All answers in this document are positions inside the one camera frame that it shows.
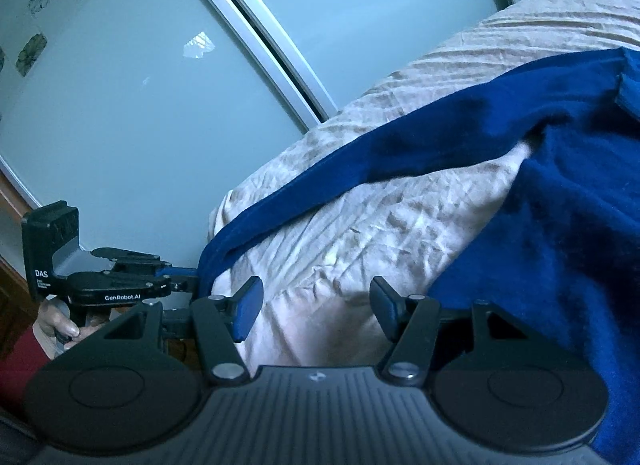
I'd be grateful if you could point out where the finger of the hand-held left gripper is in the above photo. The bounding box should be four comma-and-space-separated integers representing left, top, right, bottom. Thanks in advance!
167, 279, 203, 297
95, 246, 203, 280

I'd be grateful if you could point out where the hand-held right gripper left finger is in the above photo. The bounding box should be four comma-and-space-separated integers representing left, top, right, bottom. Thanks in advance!
100, 276, 264, 386

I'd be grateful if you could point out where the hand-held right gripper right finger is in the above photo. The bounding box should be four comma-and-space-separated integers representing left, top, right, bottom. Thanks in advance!
369, 275, 532, 386

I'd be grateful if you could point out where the blue knit sweater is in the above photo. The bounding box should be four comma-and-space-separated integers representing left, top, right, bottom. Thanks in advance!
199, 46, 640, 452

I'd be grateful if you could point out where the person's left hand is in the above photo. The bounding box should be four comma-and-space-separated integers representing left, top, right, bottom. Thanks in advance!
36, 295, 98, 347

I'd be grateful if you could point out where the beige bed sheet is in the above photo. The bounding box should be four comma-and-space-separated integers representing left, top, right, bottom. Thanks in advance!
207, 0, 640, 370

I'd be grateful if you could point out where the red cloth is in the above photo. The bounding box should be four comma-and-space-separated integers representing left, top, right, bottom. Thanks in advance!
0, 330, 53, 413

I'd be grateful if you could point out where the frosted glass wardrobe door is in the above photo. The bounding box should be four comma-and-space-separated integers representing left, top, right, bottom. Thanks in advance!
0, 0, 321, 211
192, 0, 518, 121

